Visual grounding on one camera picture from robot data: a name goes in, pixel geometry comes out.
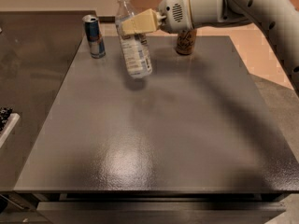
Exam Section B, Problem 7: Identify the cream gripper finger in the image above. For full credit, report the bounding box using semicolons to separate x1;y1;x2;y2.
121;8;163;35

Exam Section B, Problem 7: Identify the clear plastic water bottle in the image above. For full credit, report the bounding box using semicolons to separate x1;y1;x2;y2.
115;0;152;78

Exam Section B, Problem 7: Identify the brown la croix can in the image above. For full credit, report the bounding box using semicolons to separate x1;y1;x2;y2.
176;29;197;55

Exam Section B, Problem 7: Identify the blue red bull can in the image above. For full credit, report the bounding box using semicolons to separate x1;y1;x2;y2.
82;15;106;59

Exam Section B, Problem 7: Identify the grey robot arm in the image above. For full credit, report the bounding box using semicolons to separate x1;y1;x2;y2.
121;0;299;91

